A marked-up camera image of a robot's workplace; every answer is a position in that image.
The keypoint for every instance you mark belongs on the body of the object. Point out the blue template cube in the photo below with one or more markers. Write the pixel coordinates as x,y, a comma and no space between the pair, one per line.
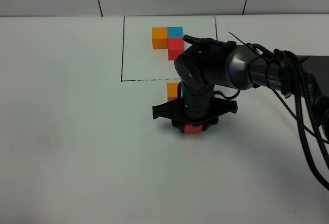
175,32

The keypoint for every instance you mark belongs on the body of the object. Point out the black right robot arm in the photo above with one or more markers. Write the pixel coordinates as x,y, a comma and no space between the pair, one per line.
208,63

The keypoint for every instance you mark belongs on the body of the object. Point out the orange template cube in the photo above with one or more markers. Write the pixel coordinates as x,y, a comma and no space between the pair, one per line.
160,37

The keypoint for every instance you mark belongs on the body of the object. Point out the red template cube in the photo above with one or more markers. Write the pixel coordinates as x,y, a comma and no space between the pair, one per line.
175,48

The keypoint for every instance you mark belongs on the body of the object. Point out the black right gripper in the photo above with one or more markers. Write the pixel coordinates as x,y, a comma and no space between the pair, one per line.
196,107

